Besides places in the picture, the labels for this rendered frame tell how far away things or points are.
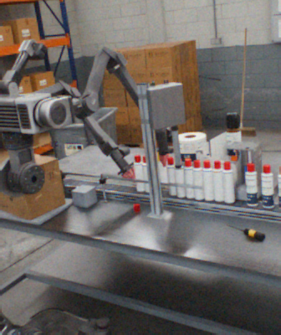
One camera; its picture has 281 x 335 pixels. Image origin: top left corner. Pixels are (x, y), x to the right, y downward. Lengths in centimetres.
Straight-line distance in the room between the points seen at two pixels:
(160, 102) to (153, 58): 374
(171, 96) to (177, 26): 522
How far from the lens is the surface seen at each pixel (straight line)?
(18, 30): 659
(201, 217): 227
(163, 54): 578
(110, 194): 259
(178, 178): 233
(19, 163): 217
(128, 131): 626
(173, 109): 215
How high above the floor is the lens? 180
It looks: 16 degrees down
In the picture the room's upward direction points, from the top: 7 degrees counter-clockwise
